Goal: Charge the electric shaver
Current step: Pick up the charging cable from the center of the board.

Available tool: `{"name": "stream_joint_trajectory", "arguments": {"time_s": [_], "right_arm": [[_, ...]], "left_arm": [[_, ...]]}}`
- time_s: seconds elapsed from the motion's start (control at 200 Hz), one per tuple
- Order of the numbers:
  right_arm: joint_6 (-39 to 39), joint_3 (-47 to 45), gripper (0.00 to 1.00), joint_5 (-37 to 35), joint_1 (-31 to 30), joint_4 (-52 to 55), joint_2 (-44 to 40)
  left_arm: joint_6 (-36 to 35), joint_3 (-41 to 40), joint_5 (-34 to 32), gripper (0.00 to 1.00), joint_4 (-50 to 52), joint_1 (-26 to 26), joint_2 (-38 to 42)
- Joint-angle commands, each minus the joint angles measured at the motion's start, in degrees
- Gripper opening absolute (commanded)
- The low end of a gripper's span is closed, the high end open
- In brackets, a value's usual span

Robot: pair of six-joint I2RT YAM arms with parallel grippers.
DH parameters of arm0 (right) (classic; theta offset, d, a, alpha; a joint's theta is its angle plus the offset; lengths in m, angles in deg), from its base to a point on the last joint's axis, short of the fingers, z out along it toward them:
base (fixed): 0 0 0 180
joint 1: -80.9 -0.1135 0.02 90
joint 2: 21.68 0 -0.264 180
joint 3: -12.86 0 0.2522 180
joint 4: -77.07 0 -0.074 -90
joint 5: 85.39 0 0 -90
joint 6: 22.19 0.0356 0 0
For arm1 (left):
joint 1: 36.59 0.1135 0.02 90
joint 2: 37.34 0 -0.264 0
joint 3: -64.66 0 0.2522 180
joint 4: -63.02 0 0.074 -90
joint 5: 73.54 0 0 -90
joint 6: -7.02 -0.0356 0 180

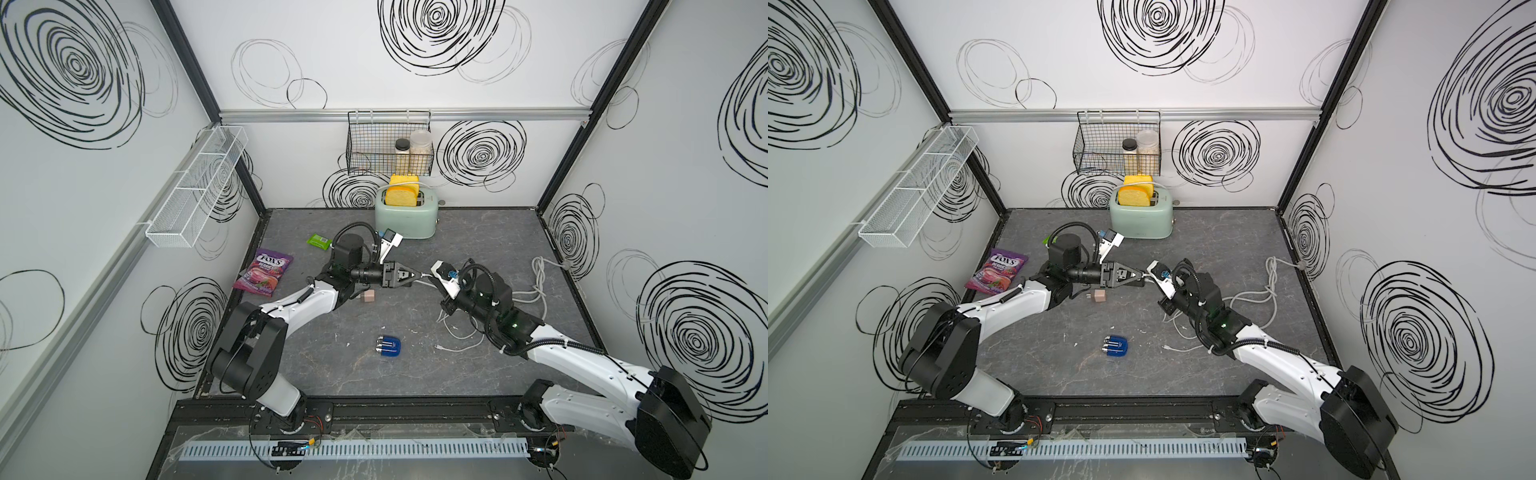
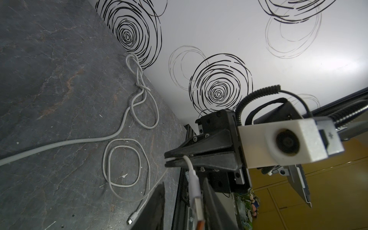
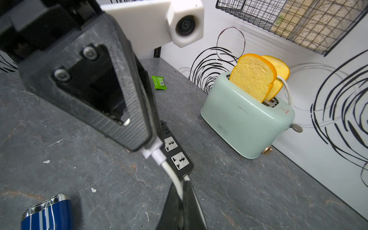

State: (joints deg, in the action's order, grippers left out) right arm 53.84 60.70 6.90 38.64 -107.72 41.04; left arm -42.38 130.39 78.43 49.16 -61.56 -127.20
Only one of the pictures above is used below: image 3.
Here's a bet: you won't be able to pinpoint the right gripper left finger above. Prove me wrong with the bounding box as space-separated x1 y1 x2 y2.
156 183 184 230

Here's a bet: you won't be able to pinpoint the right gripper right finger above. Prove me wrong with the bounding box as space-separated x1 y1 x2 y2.
183 180 207 230

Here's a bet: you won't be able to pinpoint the yellow toast slice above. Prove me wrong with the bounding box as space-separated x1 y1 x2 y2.
262 55 290 101
229 54 277 103

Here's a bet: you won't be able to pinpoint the blue electric shaver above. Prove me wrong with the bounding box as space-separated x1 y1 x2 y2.
21 194 74 230

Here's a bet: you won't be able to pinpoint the mint green toaster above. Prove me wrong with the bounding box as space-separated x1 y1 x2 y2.
201 72 303 159

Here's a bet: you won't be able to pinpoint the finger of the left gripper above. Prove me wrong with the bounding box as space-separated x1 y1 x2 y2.
135 56 162 138

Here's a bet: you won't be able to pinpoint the black wire wall basket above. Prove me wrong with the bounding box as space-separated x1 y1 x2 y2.
216 0 368 56

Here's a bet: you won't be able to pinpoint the front yellow toast slice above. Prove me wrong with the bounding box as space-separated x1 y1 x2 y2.
229 54 277 103

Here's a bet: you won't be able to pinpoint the green snack packet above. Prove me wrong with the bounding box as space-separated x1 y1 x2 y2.
151 76 167 90

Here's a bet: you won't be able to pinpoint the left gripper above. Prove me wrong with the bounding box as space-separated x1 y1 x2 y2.
1 1 152 151

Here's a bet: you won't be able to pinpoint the rear yellow toast slice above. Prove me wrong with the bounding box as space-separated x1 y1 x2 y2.
262 55 290 101

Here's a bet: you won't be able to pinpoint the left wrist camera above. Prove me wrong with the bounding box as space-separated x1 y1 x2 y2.
101 1 205 59

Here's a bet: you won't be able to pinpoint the white USB charging cable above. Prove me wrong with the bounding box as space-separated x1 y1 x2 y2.
140 137 185 202

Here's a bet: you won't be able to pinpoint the black power strip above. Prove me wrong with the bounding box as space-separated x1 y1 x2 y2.
160 120 194 181

